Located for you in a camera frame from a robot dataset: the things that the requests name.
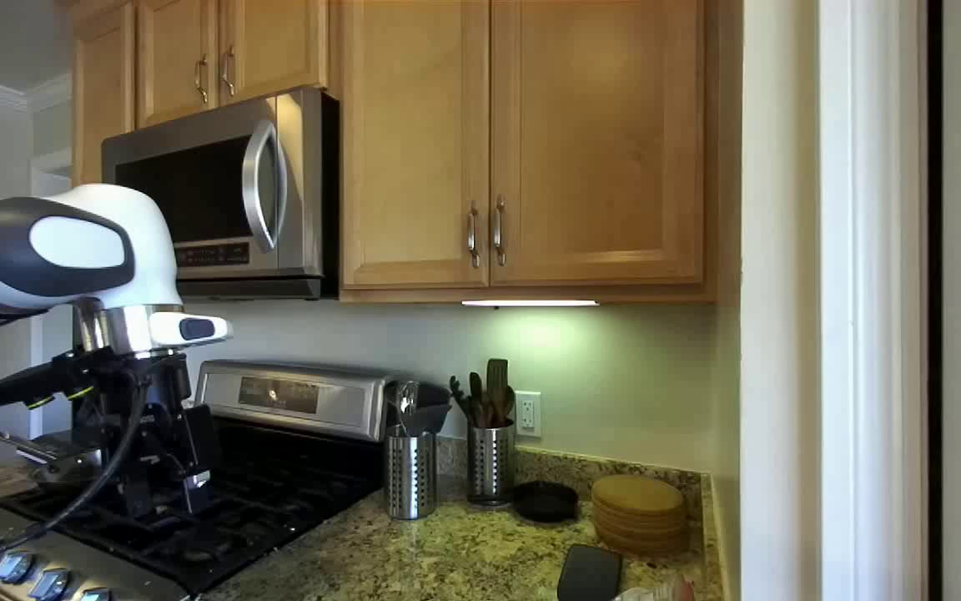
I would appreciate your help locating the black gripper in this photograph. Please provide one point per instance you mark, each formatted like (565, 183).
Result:
(136, 413)

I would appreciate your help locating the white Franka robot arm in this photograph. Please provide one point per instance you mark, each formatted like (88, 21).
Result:
(58, 251)

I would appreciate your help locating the narrow wooden cabinet door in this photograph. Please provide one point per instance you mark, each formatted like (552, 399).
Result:
(100, 89)

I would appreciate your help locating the under-cabinet light strip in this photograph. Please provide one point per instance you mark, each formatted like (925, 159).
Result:
(528, 300)

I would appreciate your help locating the small wooden cabinet door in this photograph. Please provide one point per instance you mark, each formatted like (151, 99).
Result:
(176, 60)
(273, 48)

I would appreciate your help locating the wide wooden cabinet door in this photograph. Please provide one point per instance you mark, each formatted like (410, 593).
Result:
(597, 145)

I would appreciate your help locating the stainless steel gas stove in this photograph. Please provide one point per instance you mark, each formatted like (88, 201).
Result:
(281, 467)

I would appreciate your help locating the perforated steel utensil holder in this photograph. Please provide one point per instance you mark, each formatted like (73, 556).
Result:
(410, 477)
(493, 465)

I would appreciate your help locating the silver ladle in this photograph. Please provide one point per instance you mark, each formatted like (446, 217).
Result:
(403, 401)

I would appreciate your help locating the black cooking spoon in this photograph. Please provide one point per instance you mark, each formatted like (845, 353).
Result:
(432, 407)

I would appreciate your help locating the stainless steel microwave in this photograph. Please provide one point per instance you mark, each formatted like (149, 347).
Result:
(216, 188)

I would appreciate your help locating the black kitchen utensil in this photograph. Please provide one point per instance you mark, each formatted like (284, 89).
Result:
(463, 399)

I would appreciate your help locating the wooden spatula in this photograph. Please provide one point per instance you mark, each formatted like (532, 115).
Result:
(498, 389)

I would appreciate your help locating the small black dish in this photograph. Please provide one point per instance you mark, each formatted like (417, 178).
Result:
(546, 502)

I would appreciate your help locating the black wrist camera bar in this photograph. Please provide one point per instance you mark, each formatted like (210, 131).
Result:
(35, 383)

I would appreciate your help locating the white wall outlet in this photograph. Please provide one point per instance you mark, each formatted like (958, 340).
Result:
(528, 415)

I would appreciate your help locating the wooden wall cabinet frame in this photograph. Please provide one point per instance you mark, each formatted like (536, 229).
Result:
(724, 153)

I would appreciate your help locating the white door frame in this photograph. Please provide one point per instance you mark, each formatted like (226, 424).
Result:
(868, 335)

